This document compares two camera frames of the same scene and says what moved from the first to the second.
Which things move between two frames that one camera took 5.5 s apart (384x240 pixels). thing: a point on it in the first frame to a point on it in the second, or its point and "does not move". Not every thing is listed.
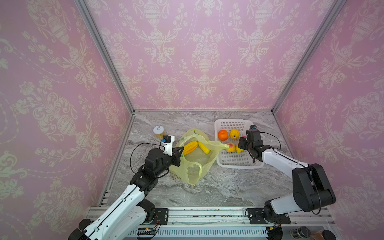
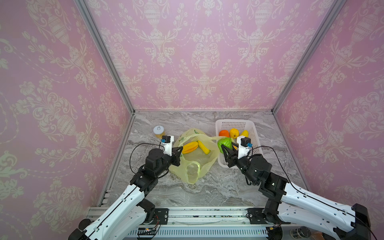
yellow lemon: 234,133 does not move
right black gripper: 243,144 to 232,159
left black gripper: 176,155 does not move
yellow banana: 190,147 does not move
